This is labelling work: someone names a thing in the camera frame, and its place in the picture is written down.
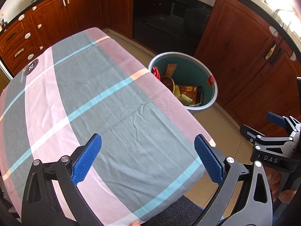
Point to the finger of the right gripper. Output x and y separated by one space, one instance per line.
249 133
289 124

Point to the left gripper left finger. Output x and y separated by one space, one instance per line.
40 204

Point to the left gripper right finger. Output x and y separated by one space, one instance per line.
242 197

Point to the wooden kitchen cabinets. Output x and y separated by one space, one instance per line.
253 60

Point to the teal trash bin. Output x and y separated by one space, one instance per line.
189 71

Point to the right hand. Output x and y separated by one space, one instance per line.
274 177

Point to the brown box in bin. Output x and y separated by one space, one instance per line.
191 96

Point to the plaid tablecloth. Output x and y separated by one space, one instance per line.
88 84

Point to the red wrapper in bin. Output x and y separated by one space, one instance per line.
155 72

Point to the black built-in oven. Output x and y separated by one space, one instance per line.
171 25

